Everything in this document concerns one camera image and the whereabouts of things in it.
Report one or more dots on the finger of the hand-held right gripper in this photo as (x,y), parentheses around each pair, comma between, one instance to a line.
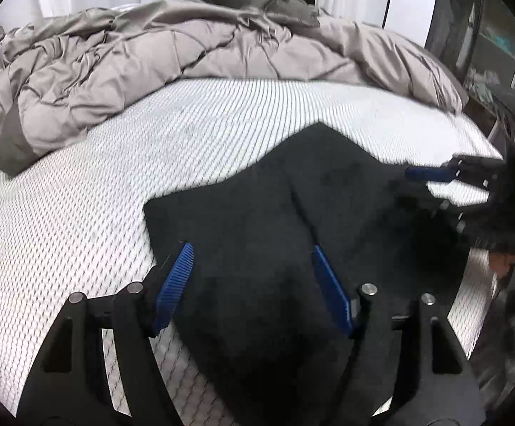
(421,197)
(434,173)

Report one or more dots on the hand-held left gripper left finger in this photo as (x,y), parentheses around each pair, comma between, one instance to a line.
(173,290)

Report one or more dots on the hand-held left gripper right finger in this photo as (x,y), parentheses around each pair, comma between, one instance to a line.
(335,295)

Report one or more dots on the black pants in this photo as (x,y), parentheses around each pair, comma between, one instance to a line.
(261,213)

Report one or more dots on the person's right hand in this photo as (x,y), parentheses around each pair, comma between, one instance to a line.
(501,262)

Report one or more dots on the honeycomb patterned mattress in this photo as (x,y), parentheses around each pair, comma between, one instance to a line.
(106,177)

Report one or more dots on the dark glass wardrobe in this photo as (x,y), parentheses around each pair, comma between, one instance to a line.
(461,17)

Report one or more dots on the white wardrobe door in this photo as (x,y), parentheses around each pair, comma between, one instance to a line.
(410,0)

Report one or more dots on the grey duvet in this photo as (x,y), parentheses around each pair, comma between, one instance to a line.
(151,62)

